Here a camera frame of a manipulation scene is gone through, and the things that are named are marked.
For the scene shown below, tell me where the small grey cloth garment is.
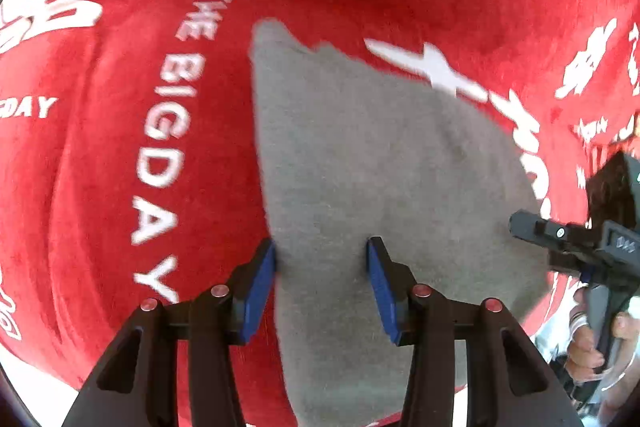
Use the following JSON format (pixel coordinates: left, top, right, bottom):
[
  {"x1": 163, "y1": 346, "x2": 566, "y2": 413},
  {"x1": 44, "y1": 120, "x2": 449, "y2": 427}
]
[{"x1": 249, "y1": 19, "x2": 552, "y2": 427}]

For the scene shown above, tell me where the person's right hand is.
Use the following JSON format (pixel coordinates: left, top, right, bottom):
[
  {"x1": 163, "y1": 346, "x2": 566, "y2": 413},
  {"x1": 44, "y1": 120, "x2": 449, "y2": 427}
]
[{"x1": 566, "y1": 312, "x2": 640, "y2": 384}]

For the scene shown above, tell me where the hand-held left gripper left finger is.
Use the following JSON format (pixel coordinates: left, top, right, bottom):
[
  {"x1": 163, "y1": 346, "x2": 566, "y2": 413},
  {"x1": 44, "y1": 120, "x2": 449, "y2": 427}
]
[{"x1": 62, "y1": 239, "x2": 276, "y2": 427}]

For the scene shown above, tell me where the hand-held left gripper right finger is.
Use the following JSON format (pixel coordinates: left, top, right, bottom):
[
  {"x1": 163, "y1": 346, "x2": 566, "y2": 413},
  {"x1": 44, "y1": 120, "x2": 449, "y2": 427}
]
[{"x1": 367, "y1": 237, "x2": 583, "y2": 427}]

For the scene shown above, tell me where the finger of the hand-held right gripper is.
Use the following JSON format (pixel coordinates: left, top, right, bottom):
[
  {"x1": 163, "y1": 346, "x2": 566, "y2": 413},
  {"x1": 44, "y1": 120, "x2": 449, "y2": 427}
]
[{"x1": 509, "y1": 209, "x2": 601, "y2": 254}]

